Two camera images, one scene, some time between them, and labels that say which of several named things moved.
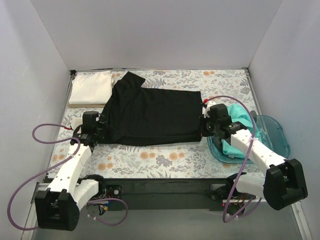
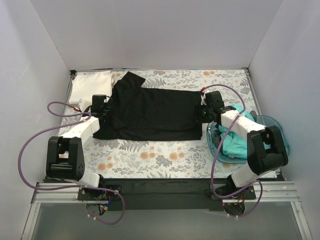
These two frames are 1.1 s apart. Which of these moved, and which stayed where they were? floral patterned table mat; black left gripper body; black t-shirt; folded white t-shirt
Moved: black left gripper body
Stayed: folded white t-shirt; black t-shirt; floral patterned table mat
